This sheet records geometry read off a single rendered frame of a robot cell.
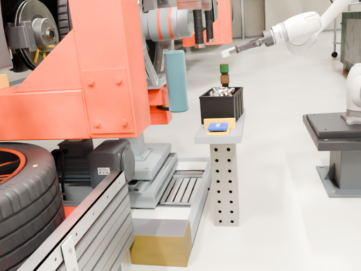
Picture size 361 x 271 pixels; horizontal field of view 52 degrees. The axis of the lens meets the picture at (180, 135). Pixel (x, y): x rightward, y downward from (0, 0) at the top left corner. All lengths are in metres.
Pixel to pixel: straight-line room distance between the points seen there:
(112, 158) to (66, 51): 0.45
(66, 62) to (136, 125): 0.29
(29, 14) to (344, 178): 1.64
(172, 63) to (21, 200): 0.86
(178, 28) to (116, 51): 0.58
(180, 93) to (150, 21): 0.34
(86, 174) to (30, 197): 0.55
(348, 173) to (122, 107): 1.20
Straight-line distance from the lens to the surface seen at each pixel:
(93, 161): 1.47
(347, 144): 1.75
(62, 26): 1.54
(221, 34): 5.27
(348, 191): 1.96
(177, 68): 1.57
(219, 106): 1.46
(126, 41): 1.12
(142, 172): 1.70
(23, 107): 1.31
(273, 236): 1.59
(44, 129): 1.29
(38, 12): 1.93
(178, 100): 1.59
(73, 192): 1.59
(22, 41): 1.76
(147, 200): 1.64
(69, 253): 0.96
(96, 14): 1.14
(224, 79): 1.69
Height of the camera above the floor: 0.85
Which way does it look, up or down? 17 degrees down
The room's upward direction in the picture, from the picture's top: 5 degrees counter-clockwise
